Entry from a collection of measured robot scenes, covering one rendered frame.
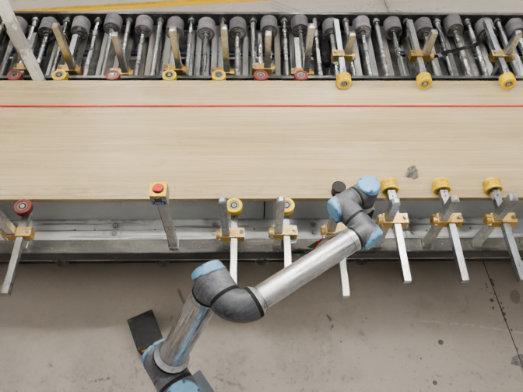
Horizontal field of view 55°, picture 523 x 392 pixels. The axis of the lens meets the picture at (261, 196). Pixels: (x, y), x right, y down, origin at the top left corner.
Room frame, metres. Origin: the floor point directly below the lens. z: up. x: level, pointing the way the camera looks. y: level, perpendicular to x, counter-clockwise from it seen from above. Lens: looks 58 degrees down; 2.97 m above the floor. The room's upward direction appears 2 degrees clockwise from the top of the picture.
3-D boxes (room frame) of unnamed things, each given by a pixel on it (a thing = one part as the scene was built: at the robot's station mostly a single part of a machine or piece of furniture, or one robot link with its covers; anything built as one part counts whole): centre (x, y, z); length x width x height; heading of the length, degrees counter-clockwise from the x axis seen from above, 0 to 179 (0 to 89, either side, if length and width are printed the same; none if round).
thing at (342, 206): (1.01, -0.32, 1.32); 0.12 x 0.12 x 0.09; 35
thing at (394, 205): (1.17, -0.58, 0.88); 0.03 x 0.03 x 0.48; 2
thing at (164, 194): (1.13, 0.43, 1.18); 0.07 x 0.07 x 0.08; 2
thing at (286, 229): (1.15, -0.11, 0.84); 0.13 x 0.06 x 0.05; 92
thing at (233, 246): (1.05, 0.12, 0.81); 0.43 x 0.03 x 0.04; 2
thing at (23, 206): (1.21, 1.13, 0.85); 0.08 x 0.08 x 0.11
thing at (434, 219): (1.18, -0.86, 0.95); 0.13 x 0.06 x 0.05; 92
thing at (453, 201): (1.17, -0.83, 0.90); 0.03 x 0.03 x 0.48; 2
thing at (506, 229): (1.13, -1.13, 0.95); 0.50 x 0.04 x 0.04; 2
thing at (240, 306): (0.74, -0.15, 1.32); 0.68 x 0.12 x 0.12; 125
